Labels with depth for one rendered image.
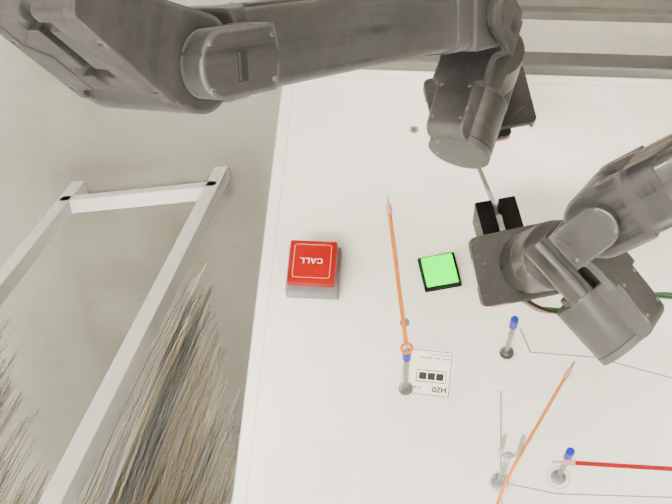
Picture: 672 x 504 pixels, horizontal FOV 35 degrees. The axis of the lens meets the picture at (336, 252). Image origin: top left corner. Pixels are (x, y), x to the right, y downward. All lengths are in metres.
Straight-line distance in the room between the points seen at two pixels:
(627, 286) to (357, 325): 0.34
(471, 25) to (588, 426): 0.43
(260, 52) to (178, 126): 1.68
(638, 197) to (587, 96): 0.48
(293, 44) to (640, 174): 0.28
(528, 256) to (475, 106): 0.15
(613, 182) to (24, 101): 1.72
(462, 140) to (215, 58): 0.38
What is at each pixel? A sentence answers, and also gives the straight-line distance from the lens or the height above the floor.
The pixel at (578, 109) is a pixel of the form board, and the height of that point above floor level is 0.91.
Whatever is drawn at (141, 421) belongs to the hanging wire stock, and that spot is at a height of 0.88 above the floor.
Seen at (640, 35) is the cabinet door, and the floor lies 0.54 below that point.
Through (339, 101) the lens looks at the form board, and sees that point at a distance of 1.29.
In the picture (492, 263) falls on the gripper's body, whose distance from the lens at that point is 1.00.
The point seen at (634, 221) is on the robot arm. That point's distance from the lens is 0.85.
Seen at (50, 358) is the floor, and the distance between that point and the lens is 2.65.
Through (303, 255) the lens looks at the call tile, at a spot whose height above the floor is 1.11.
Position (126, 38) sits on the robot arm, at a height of 1.59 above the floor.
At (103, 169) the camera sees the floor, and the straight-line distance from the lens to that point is 2.39.
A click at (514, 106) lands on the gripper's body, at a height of 1.10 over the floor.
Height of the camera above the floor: 2.13
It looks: 64 degrees down
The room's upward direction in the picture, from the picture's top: 169 degrees counter-clockwise
